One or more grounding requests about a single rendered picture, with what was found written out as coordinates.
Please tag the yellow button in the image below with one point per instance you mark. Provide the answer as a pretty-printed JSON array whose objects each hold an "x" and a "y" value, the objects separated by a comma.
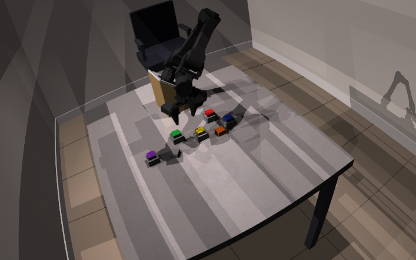
[{"x": 200, "y": 134}]

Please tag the red button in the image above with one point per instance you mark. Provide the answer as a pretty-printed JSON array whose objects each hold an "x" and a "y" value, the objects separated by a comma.
[{"x": 210, "y": 116}]

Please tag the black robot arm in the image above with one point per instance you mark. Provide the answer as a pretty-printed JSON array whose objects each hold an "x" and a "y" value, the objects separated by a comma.
[{"x": 191, "y": 56}]

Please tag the blue button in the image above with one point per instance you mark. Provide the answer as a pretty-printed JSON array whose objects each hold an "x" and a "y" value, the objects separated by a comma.
[{"x": 228, "y": 121}]

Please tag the green button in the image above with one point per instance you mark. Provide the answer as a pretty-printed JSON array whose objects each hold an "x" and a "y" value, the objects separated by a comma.
[{"x": 176, "y": 137}]

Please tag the purple button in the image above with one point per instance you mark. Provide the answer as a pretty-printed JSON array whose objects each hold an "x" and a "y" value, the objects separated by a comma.
[{"x": 152, "y": 158}]

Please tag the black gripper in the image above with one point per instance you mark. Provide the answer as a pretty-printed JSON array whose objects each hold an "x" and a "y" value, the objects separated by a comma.
[{"x": 173, "y": 109}]

